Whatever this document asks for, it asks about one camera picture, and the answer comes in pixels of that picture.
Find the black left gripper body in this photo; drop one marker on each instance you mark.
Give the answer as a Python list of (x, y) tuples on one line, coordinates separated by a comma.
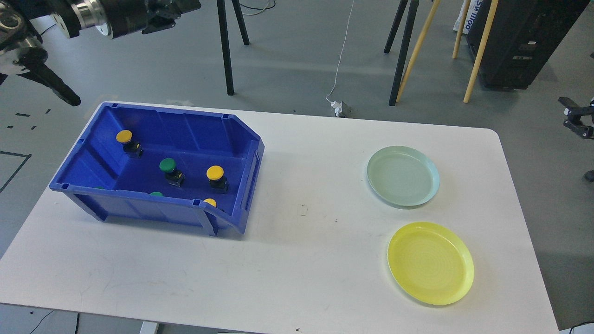
[(123, 17)]

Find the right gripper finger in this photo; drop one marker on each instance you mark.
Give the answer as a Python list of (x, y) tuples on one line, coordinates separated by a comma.
[(574, 113)]

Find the black cabinet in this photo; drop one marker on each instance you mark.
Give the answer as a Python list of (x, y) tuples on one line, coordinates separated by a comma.
[(524, 34)]

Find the light green plate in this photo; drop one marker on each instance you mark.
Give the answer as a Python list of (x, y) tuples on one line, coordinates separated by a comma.
[(403, 177)]

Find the white printed bag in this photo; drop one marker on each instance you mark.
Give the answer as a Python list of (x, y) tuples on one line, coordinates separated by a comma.
[(467, 18)]

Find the green push button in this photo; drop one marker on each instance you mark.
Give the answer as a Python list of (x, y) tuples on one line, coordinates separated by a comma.
[(173, 175)]

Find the blue plastic storage bin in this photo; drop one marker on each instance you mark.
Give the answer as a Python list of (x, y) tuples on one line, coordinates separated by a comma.
[(196, 140)]

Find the black tripod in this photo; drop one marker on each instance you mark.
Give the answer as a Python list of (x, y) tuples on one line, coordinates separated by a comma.
[(224, 37), (408, 9)]

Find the yellow plate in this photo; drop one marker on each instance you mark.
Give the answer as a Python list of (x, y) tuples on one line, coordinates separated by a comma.
[(430, 263)]

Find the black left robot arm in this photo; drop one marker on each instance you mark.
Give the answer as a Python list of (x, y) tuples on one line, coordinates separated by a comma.
[(21, 45)]

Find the black tripod left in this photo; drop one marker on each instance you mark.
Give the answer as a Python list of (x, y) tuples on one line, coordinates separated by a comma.
[(224, 37)]

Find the yellow button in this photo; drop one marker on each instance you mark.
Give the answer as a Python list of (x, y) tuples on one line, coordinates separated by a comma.
[(217, 180), (131, 147)]

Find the black tripod right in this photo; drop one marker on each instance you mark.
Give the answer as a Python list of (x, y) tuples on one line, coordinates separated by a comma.
[(408, 9)]

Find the yellow button front corner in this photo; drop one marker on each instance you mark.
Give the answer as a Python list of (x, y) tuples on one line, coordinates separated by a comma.
[(211, 202)]

